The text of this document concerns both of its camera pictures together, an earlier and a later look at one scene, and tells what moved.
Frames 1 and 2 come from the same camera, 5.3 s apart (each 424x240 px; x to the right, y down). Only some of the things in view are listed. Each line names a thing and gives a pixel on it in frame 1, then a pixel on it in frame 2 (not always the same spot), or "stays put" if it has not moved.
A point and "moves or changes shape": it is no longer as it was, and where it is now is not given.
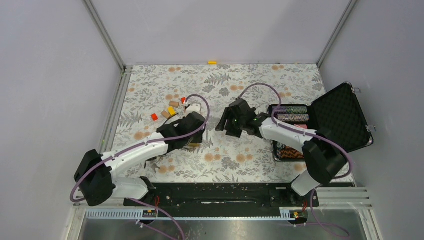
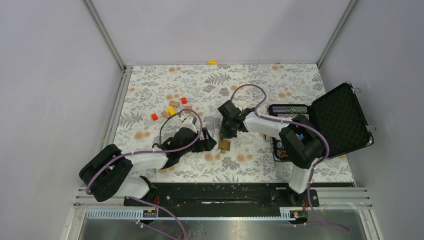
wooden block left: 165,114 stays put
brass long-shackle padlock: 193,144 moves or changes shape
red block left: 154,117 stays put
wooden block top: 174,104 stays put
